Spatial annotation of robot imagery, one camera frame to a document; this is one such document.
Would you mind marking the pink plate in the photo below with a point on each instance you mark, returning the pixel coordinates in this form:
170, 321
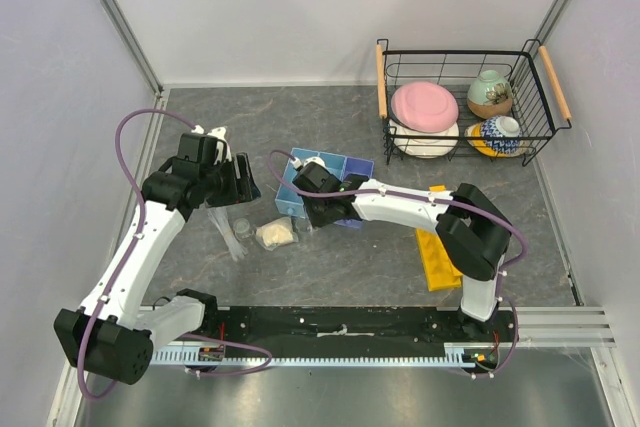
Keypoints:
425, 107

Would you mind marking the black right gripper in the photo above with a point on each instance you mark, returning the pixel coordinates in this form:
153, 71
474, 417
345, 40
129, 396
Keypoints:
315, 219

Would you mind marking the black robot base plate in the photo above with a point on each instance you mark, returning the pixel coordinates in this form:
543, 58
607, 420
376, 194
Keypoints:
288, 331

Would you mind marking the small clear glass vial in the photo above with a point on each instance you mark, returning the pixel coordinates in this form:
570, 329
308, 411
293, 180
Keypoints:
243, 229

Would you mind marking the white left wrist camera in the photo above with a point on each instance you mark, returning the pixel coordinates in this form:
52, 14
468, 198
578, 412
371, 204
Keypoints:
214, 147

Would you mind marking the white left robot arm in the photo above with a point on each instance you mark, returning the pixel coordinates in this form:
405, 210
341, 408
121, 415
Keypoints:
107, 334

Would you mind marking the bag of beige powder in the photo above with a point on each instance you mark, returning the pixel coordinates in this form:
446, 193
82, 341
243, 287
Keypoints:
277, 233

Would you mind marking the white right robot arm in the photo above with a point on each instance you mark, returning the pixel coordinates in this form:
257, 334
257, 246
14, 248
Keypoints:
475, 236

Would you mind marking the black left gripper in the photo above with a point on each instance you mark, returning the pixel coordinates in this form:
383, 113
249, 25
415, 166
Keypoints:
248, 189

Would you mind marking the white plate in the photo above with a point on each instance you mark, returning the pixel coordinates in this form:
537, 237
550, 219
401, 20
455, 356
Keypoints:
418, 144

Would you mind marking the clear glass beaker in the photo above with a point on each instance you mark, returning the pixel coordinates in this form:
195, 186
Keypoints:
302, 225

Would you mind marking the black wire basket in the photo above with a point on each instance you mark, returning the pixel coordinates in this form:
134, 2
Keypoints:
539, 105

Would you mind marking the blue white patterned bowl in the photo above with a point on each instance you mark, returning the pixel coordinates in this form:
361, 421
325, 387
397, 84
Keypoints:
502, 133

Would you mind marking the white slotted cable duct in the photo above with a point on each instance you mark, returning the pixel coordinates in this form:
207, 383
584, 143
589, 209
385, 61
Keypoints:
193, 355

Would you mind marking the clear plastic dropper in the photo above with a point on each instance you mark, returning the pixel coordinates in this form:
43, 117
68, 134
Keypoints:
219, 218

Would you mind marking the yellow test tube rack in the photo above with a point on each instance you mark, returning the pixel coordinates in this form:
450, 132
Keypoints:
439, 271

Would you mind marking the green brown ceramic bowl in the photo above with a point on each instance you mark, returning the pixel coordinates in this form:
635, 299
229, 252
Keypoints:
490, 95

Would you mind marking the blue three-compartment drawer box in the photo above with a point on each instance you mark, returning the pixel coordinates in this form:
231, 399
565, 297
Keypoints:
288, 203

